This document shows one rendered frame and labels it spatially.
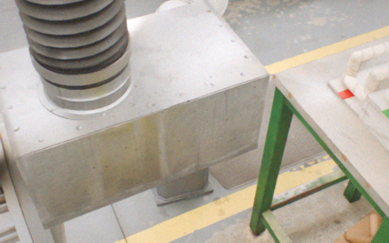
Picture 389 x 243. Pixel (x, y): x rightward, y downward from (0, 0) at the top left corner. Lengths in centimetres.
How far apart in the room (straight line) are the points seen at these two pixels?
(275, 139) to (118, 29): 118
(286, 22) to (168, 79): 275
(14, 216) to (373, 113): 95
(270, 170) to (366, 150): 52
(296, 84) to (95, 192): 96
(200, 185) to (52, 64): 178
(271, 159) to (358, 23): 185
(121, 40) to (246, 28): 271
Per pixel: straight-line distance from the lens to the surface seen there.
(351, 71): 144
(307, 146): 252
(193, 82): 56
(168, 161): 60
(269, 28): 321
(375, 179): 129
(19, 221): 71
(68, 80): 50
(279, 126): 158
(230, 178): 234
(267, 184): 184
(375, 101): 134
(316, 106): 141
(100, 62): 49
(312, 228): 226
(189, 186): 221
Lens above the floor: 191
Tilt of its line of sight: 47 degrees down
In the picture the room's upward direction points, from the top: 1 degrees clockwise
